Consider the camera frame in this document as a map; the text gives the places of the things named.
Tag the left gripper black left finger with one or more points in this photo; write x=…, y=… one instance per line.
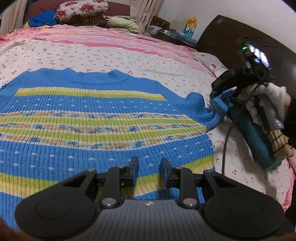
x=114, y=179

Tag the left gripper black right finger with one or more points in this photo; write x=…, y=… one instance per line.
x=182, y=179

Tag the blue striped knit sweater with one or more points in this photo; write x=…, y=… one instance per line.
x=58, y=123

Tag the white gloved right hand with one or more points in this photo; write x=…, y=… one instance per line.
x=267, y=104

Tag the polka dot pillow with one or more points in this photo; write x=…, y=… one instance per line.
x=211, y=62

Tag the dark wooden headboard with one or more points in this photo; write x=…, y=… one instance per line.
x=220, y=39

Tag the teal folded sweater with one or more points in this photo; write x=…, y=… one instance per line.
x=257, y=141

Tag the beige striped folded sweater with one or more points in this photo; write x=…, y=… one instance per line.
x=279, y=144

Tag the pink striped blanket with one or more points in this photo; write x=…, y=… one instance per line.
x=92, y=36

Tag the cluttered nightstand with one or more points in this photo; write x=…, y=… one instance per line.
x=160, y=29

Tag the beige curtain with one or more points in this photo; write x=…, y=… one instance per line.
x=143, y=11

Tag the pale green pillow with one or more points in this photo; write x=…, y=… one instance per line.
x=117, y=22

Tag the cherry print white bedsheet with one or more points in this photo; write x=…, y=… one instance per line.
x=28, y=55

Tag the red floral pillow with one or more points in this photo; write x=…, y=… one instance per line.
x=82, y=13

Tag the blue yellow garment on bed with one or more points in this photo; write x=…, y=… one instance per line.
x=42, y=19

